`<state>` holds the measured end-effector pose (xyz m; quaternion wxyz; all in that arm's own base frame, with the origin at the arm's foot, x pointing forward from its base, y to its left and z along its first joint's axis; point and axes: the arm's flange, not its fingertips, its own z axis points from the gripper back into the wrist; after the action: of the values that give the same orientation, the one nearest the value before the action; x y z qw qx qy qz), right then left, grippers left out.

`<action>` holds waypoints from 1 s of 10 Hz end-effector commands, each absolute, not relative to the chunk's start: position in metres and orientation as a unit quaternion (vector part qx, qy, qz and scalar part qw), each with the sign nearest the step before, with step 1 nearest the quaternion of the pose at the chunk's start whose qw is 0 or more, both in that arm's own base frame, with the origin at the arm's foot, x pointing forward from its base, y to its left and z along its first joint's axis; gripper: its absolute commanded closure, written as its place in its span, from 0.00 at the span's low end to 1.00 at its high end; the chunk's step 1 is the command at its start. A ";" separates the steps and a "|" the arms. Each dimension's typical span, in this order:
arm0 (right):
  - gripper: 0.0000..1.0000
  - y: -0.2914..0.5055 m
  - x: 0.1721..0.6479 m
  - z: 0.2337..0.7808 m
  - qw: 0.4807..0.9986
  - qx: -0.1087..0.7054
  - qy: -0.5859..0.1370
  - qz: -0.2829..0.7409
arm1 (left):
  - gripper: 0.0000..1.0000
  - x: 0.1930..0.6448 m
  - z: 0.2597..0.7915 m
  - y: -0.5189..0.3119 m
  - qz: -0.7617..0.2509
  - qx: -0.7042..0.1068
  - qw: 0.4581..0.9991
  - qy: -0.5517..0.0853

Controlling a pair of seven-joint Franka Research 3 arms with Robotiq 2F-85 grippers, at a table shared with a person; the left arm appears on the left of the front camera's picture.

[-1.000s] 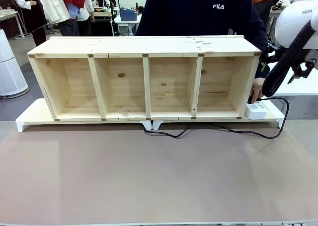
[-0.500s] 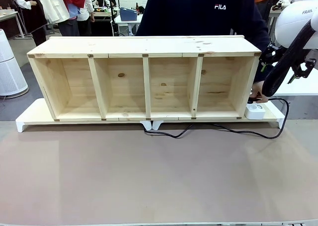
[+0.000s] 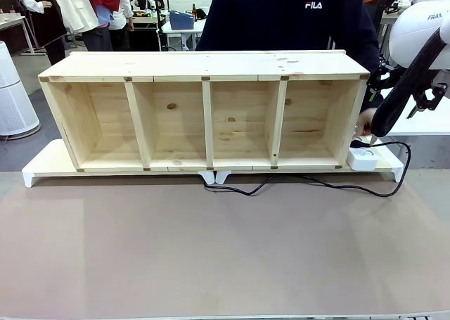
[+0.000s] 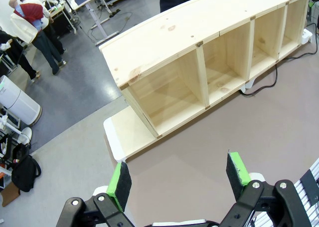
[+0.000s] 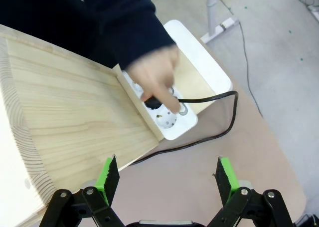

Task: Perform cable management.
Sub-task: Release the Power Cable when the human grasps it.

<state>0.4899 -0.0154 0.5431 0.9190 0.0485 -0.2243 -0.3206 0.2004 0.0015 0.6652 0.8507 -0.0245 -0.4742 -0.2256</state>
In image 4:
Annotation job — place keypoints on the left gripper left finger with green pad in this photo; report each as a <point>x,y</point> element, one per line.
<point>119,182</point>

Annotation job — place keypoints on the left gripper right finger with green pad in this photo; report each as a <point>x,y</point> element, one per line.
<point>236,174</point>

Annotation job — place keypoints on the black backpack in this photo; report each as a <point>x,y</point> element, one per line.
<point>25,173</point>

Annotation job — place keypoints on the brown cardboard box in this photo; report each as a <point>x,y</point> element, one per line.
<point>10,193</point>

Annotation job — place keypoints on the white air purifier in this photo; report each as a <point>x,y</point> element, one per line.
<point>17,99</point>

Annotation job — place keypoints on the four-compartment pine wood shelf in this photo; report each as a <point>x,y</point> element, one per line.
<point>189,37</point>

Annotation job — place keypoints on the mannequin white coat red scarf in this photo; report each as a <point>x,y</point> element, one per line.
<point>25,27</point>

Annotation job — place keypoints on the green object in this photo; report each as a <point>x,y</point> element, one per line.
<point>311,3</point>

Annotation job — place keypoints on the ribbed aluminium rail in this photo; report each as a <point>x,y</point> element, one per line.
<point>306,187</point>

